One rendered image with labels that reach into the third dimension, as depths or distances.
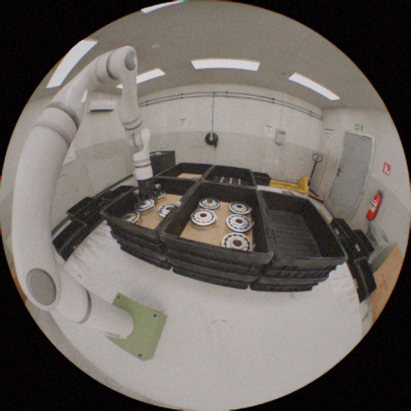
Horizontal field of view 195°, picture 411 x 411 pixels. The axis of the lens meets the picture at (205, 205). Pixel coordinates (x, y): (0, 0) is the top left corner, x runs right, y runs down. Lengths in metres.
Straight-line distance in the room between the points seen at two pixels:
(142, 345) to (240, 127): 3.82
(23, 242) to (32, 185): 0.07
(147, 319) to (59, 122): 0.45
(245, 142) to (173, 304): 3.63
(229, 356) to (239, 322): 0.13
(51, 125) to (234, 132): 3.60
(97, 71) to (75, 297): 0.43
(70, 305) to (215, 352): 0.38
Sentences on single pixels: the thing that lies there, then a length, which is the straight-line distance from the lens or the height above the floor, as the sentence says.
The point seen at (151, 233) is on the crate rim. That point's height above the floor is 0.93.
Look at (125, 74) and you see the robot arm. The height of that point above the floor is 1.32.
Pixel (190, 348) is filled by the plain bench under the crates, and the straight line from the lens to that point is 0.46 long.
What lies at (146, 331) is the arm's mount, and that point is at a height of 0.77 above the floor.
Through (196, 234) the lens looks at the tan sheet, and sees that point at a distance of 0.44.
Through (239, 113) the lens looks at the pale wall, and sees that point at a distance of 3.71.
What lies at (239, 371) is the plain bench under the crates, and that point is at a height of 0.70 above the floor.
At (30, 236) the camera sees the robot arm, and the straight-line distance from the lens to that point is 0.20.
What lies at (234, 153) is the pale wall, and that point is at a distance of 3.66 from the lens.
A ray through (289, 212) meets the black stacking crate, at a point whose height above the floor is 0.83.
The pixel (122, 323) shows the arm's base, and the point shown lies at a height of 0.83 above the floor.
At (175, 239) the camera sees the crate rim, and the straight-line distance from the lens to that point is 0.30.
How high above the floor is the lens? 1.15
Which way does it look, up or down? 33 degrees down
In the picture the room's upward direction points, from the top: 2 degrees clockwise
